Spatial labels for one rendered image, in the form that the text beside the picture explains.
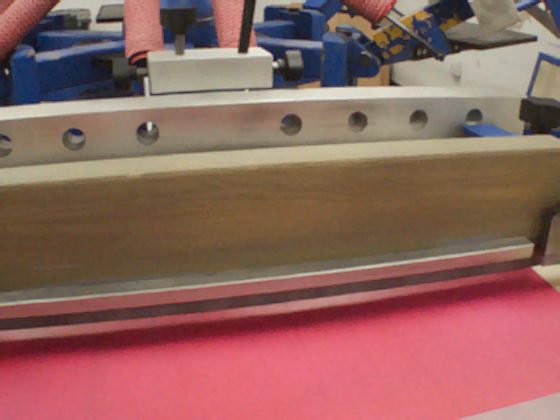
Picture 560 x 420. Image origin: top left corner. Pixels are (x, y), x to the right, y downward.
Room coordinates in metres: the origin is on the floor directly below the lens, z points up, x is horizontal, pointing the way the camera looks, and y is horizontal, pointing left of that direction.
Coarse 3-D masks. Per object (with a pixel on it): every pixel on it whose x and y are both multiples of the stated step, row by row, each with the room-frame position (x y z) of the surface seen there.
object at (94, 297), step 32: (384, 256) 0.31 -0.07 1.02; (416, 256) 0.31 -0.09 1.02; (448, 256) 0.31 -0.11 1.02; (480, 256) 0.32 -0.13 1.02; (512, 256) 0.32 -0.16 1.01; (64, 288) 0.26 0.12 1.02; (96, 288) 0.26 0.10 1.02; (128, 288) 0.26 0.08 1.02; (160, 288) 0.27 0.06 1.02; (192, 288) 0.27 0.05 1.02; (224, 288) 0.27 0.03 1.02; (256, 288) 0.28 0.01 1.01; (288, 288) 0.28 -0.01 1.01
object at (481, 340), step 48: (432, 288) 0.33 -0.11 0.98; (480, 288) 0.33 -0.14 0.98; (528, 288) 0.33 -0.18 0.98; (288, 336) 0.28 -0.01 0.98; (336, 336) 0.28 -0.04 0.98; (384, 336) 0.28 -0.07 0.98; (432, 336) 0.28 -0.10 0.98; (480, 336) 0.28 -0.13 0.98; (528, 336) 0.27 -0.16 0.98; (336, 384) 0.23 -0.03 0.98; (384, 384) 0.23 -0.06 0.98; (432, 384) 0.23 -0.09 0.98; (480, 384) 0.23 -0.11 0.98; (528, 384) 0.23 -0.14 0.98
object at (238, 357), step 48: (0, 336) 0.26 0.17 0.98; (48, 336) 0.27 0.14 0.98; (96, 336) 0.27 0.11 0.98; (144, 336) 0.27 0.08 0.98; (192, 336) 0.27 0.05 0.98; (240, 336) 0.28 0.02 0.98; (0, 384) 0.22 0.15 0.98; (48, 384) 0.22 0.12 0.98; (96, 384) 0.23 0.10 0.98; (144, 384) 0.23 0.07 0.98; (192, 384) 0.23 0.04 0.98; (240, 384) 0.23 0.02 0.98; (288, 384) 0.23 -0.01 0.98
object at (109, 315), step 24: (504, 264) 0.35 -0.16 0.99; (528, 264) 0.35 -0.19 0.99; (312, 288) 0.31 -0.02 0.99; (336, 288) 0.31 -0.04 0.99; (360, 288) 0.32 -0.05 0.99; (384, 288) 0.32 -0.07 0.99; (96, 312) 0.27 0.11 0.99; (120, 312) 0.28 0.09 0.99; (144, 312) 0.28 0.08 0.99; (168, 312) 0.29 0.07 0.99; (192, 312) 0.29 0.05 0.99
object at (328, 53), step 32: (32, 32) 1.17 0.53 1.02; (64, 32) 1.19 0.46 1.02; (96, 32) 1.17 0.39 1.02; (288, 32) 1.31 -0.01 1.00; (320, 32) 1.31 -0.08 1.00; (352, 32) 1.03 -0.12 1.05; (0, 64) 0.84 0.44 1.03; (32, 64) 0.85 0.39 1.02; (64, 64) 0.94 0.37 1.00; (320, 64) 1.02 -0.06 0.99; (352, 64) 0.99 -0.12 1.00; (0, 96) 0.85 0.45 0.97; (32, 96) 0.84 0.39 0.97
